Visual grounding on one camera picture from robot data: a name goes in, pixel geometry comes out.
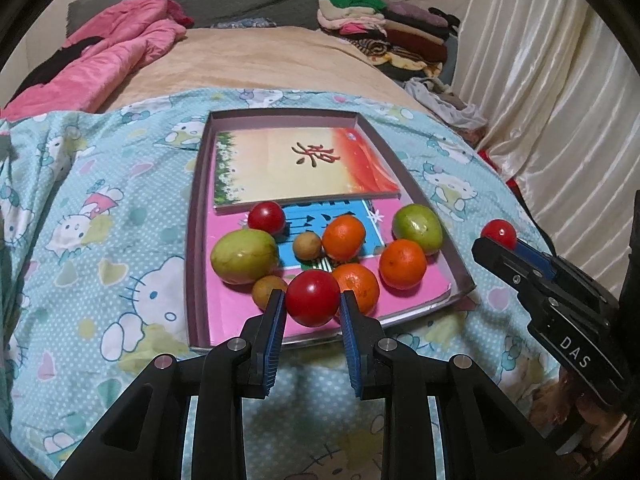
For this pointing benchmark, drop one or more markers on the dark floral pillow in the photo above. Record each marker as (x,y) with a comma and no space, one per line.
(245,22)

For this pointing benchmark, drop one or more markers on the pink quilt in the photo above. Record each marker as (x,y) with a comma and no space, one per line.
(125,35)

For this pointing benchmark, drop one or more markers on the red object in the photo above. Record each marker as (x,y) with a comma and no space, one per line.
(505,172)

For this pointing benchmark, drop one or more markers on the purple folded garment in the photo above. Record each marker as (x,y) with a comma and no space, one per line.
(415,12)

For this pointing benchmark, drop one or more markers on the small yellow-green fruit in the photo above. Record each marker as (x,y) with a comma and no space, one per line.
(306,245)
(265,292)

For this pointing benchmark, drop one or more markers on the person's right hand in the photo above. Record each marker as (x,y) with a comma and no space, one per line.
(595,425)

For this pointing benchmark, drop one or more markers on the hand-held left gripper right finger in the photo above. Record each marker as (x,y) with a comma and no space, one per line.
(352,345)

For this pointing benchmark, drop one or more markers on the white crumpled garment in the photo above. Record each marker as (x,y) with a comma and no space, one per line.
(450,105)

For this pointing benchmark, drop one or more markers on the cream and orange book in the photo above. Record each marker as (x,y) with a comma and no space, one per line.
(260,165)

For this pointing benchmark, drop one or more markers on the small black folded garment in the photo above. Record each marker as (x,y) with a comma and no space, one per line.
(445,16)

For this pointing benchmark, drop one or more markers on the yellow printed folded blanket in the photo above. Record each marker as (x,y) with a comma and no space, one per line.
(410,65)

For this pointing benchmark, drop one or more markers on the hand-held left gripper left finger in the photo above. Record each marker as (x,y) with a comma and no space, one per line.
(275,340)

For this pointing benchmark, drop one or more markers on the orange tangerine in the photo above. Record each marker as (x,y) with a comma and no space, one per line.
(402,263)
(343,235)
(357,285)

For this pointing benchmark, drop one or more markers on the striped folded garment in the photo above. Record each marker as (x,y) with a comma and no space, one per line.
(372,46)

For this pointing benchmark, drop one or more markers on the small green fruit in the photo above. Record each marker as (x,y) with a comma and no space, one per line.
(416,227)

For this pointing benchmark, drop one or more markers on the light blue cartoon cat blanket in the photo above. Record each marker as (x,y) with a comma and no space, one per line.
(125,210)

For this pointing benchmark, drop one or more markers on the large green jujube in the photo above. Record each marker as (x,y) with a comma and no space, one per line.
(245,256)

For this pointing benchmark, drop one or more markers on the dark red folded garment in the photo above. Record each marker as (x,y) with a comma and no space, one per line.
(415,40)

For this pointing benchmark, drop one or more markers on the cream satin curtain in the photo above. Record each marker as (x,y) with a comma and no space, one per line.
(550,85)

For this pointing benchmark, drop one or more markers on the pink and blue book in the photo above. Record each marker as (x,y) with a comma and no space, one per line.
(225,310)

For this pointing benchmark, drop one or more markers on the shallow cardboard box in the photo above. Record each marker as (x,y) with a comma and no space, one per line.
(196,270)

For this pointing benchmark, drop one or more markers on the red cherry tomato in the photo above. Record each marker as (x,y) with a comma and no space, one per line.
(266,216)
(312,297)
(498,232)

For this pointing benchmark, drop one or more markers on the cream folded garment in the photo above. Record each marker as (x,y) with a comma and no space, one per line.
(345,15)

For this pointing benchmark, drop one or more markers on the pink folded garment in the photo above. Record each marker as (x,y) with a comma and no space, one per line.
(362,26)

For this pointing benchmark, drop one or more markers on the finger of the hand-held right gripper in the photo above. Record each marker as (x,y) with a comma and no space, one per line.
(537,261)
(500,262)

